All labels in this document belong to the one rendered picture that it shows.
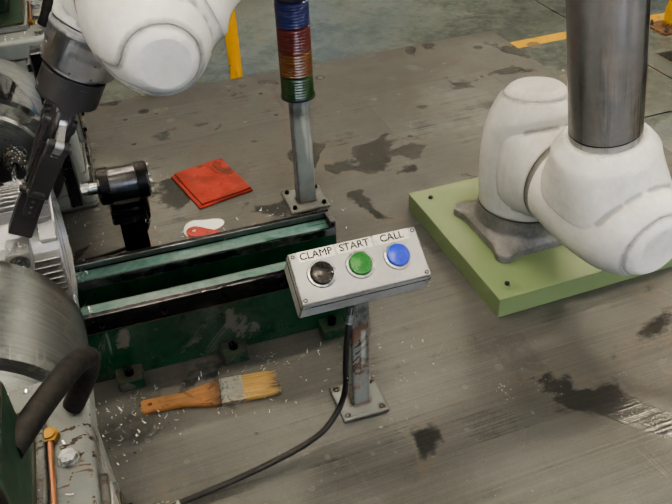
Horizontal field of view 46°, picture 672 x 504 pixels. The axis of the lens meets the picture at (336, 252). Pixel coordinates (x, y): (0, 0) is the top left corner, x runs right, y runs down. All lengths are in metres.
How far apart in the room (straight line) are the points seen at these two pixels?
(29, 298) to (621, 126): 0.76
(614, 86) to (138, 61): 0.61
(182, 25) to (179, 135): 1.14
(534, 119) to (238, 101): 0.93
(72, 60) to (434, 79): 1.28
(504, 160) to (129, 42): 0.72
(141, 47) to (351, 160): 1.02
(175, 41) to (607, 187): 0.63
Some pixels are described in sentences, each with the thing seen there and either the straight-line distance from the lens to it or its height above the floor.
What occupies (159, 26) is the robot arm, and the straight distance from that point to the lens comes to 0.74.
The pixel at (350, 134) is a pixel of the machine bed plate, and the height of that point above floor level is 0.80.
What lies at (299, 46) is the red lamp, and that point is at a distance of 1.41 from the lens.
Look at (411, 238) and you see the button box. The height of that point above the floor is 1.07.
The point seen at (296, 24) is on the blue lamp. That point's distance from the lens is 1.39.
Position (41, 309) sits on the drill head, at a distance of 0.90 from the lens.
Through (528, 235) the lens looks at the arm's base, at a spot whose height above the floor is 0.87.
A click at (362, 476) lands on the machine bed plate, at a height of 0.80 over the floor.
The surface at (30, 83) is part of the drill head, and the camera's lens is 1.43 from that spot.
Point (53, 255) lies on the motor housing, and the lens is 1.10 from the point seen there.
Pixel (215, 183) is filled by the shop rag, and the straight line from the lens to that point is 1.66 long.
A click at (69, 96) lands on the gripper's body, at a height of 1.27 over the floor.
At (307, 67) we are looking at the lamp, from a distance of 1.43.
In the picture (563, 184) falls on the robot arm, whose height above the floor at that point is 1.06.
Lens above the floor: 1.66
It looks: 37 degrees down
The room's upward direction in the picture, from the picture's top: 3 degrees counter-clockwise
